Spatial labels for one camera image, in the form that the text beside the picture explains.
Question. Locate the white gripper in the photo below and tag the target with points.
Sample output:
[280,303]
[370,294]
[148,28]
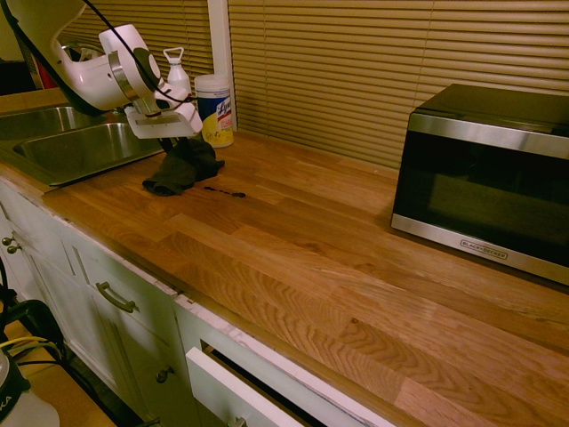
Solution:
[164,122]

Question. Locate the dark green towel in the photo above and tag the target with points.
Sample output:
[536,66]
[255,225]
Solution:
[182,171]

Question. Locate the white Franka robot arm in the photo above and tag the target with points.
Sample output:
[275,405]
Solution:
[84,75]

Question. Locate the dark liquid spill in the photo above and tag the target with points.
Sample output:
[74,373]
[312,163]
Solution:
[229,192]

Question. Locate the disinfecting wipes canister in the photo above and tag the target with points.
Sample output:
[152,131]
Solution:
[218,115]

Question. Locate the white water bottle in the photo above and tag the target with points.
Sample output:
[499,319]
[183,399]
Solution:
[178,73]

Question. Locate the stainless steel sink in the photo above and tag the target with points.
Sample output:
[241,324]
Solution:
[80,147]

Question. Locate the chrome faucet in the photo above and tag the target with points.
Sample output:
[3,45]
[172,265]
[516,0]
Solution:
[73,45]

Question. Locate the white kitchen cabinet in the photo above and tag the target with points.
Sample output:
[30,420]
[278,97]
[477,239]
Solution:
[111,320]

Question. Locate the round metal cabinet knob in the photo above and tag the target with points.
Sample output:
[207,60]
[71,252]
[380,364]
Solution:
[13,249]
[6,242]

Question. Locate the wide tan window blind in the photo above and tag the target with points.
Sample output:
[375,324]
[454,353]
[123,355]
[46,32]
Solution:
[378,66]

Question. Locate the cabinet door metal knob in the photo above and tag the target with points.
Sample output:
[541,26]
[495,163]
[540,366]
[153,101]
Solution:
[165,374]

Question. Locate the open white drawer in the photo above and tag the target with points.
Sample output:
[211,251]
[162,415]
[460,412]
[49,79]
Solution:
[240,391]

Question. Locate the black steel microwave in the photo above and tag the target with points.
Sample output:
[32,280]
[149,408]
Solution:
[480,182]

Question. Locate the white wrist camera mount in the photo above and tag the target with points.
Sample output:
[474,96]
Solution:
[173,98]

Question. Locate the broad white window post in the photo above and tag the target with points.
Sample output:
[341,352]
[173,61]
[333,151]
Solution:
[220,40]

